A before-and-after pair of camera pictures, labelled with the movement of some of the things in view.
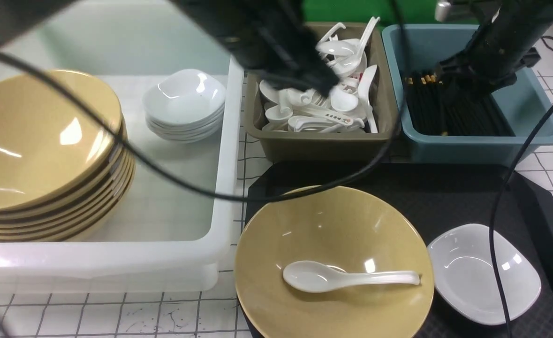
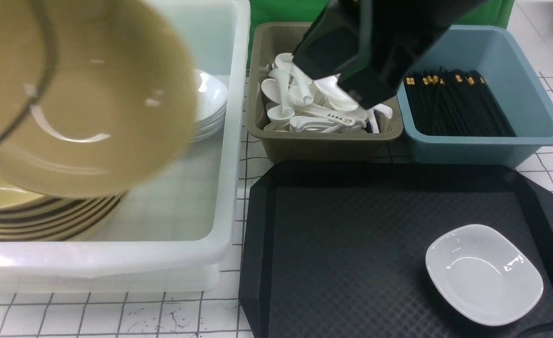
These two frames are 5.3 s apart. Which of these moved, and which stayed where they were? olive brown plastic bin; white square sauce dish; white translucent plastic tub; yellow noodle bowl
Moved: yellow noodle bowl
Stayed: olive brown plastic bin; white translucent plastic tub; white square sauce dish
